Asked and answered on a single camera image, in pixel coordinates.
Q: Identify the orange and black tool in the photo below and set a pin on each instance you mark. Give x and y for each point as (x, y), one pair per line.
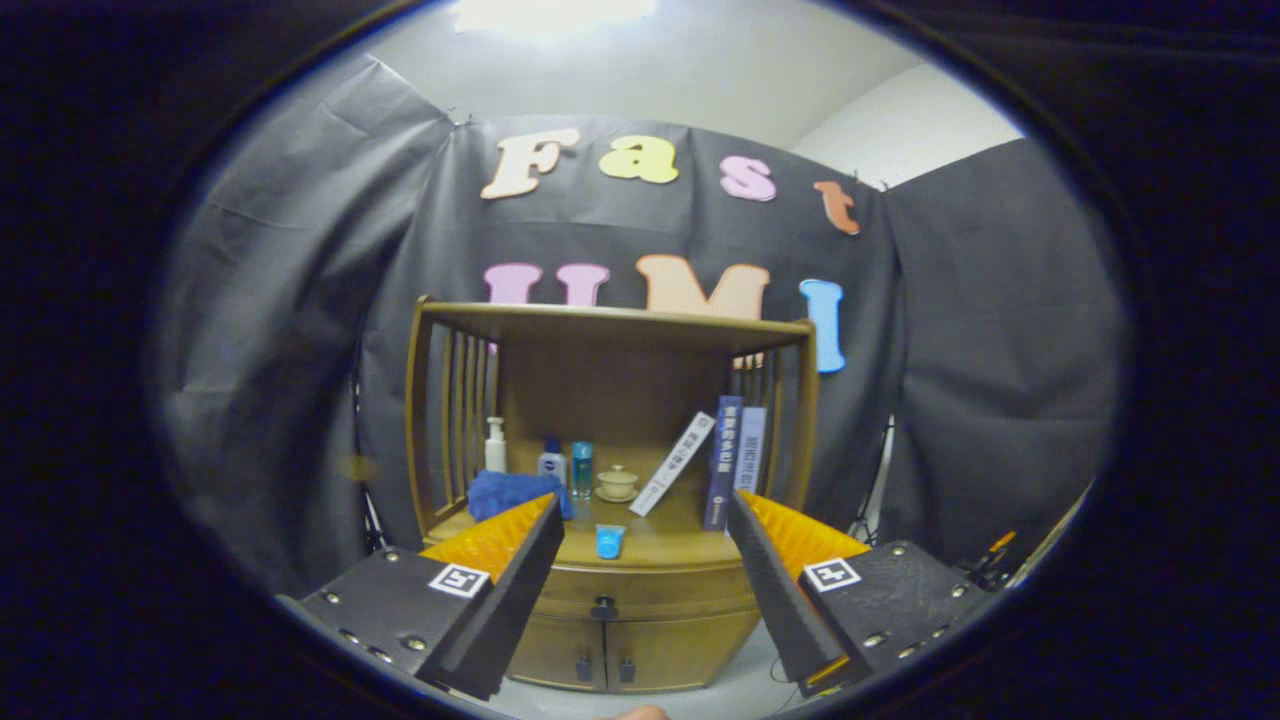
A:
(1000, 545)

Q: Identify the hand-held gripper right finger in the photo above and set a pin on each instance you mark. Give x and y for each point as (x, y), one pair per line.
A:
(890, 605)

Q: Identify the lavender book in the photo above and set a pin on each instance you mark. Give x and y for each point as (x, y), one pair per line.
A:
(752, 450)

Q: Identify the ceiling light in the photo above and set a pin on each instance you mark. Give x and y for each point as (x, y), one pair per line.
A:
(550, 12)

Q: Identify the white lotion bottle blue cap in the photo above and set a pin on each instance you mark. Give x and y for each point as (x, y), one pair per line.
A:
(552, 468)

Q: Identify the wooden cabinet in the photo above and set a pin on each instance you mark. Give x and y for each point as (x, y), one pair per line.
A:
(600, 390)

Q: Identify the blue rolled towel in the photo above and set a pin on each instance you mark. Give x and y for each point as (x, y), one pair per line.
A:
(500, 490)

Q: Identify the wooden cabinet door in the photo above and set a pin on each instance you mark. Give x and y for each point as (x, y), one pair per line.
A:
(555, 650)
(680, 645)

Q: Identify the wooden drawer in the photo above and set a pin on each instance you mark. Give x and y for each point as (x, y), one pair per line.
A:
(650, 590)

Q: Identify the clear blue bottle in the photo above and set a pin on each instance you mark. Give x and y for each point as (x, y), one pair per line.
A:
(581, 470)

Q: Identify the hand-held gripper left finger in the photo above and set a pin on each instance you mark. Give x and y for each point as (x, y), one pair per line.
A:
(400, 610)

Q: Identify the wooden countertop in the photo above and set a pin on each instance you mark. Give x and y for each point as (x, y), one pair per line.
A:
(670, 545)

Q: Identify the dark blue book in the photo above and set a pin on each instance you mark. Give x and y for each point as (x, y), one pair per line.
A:
(722, 460)

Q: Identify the white book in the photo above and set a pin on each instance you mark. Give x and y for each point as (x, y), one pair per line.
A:
(675, 462)

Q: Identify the blue tube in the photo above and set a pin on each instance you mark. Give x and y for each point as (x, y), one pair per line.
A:
(610, 543)

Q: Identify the black light stand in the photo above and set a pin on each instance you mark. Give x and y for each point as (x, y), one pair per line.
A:
(872, 490)

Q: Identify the white pump bottle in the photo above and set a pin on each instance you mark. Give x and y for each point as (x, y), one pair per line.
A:
(495, 455)

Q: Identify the beige lidded teacup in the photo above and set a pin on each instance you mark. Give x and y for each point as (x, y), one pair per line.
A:
(617, 485)

